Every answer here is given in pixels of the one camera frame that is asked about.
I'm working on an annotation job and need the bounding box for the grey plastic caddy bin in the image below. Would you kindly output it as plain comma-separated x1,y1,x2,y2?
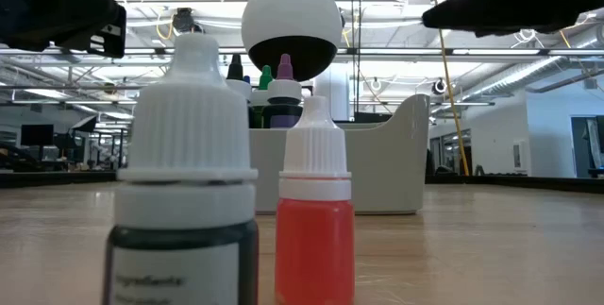
248,93,431,215

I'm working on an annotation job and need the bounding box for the large purple-capped coloring bottle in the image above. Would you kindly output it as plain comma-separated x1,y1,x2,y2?
261,53,304,129

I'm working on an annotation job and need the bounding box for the large green-capped coloring bottle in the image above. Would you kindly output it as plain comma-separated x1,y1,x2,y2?
248,64,275,129

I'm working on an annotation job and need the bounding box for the small coral-orange coloring bottle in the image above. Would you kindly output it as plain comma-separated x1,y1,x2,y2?
274,95,356,305

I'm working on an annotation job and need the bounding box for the black computer monitor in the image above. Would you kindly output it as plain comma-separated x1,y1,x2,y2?
20,124,56,147

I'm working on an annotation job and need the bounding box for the small bottle with ingredients label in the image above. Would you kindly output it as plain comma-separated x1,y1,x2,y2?
100,29,260,305

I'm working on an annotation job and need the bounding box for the white globe table lamp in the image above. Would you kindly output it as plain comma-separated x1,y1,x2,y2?
241,0,344,83

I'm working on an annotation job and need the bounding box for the yellow cable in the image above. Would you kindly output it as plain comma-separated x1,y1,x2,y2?
428,0,472,178

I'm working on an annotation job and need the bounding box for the black overhead camera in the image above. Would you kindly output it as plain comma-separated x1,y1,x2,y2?
170,7,204,36

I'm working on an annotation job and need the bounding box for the black aluminium table frame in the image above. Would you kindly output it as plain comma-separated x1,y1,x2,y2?
0,170,604,195

